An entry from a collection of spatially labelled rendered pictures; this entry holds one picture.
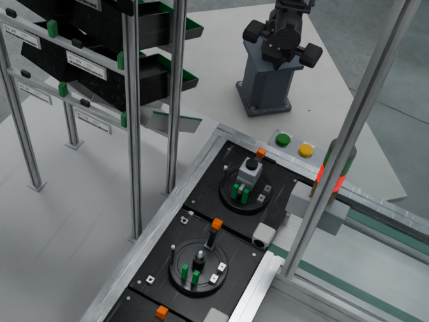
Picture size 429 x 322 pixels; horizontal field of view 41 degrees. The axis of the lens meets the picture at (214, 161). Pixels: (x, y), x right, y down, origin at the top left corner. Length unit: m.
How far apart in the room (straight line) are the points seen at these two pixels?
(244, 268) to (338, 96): 0.78
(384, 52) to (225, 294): 0.72
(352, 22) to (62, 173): 2.42
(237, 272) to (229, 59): 0.85
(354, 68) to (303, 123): 1.57
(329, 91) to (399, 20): 1.15
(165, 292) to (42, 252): 0.37
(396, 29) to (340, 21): 2.83
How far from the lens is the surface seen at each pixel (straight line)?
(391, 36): 0.83
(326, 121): 1.86
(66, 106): 1.59
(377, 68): 0.87
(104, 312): 1.35
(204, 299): 1.35
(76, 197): 1.61
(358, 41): 3.55
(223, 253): 1.38
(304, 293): 1.44
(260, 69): 1.67
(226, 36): 2.06
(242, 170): 1.40
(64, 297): 1.48
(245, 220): 1.45
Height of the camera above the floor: 2.21
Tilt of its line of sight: 53 degrees down
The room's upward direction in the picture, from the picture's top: 9 degrees clockwise
